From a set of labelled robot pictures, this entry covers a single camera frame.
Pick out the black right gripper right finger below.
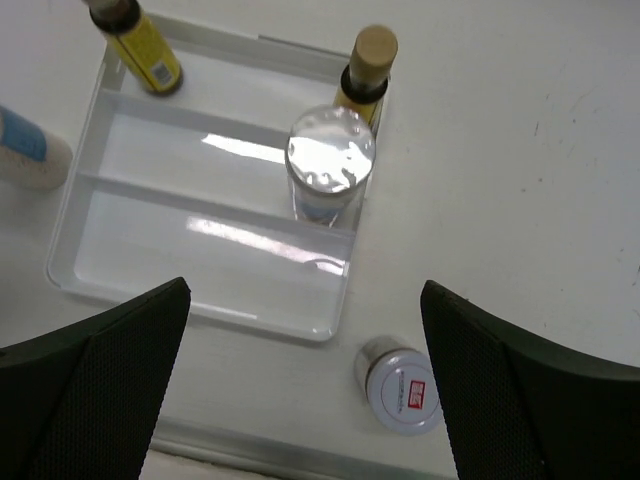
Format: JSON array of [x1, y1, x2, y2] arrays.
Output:
[[420, 280, 639, 479]]

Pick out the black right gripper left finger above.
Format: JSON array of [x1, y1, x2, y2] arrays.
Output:
[[1, 278, 191, 479]]

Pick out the tall silver-lid jar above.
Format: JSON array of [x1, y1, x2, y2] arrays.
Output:
[[1, 106, 73, 190], [284, 105, 376, 226]]

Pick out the brown sauce bottle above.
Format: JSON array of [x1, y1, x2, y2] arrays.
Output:
[[84, 0, 183, 96], [333, 25, 398, 135]]

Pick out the right short white-lid jar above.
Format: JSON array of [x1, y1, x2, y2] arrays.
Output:
[[354, 336, 443, 436]]

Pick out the white tiered organizer tray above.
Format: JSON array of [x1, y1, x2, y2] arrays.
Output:
[[47, 14, 363, 342]]

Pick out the aluminium front rail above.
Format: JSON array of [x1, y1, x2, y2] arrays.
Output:
[[151, 418, 441, 479]]

